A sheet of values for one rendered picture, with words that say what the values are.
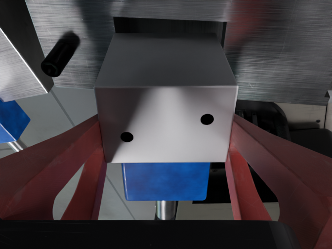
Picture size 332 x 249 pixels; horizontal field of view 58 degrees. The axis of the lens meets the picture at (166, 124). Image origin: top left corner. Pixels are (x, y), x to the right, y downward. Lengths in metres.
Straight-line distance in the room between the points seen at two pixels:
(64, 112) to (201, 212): 1.16
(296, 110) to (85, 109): 0.96
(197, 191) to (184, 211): 0.38
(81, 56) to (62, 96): 1.34
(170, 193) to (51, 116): 1.50
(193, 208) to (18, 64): 0.38
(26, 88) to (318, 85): 0.20
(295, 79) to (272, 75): 0.01
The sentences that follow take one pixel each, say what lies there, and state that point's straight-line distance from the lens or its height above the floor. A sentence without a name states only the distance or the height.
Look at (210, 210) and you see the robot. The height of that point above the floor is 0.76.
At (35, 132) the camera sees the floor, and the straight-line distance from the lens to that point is 1.79.
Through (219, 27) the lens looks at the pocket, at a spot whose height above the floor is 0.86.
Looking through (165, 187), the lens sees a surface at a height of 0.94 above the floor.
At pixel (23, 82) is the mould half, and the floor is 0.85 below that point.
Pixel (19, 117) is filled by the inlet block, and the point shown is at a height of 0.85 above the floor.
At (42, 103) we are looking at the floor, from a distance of 1.59.
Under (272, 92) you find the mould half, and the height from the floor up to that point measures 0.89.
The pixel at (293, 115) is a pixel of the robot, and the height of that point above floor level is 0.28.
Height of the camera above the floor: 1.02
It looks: 45 degrees down
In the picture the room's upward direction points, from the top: 169 degrees counter-clockwise
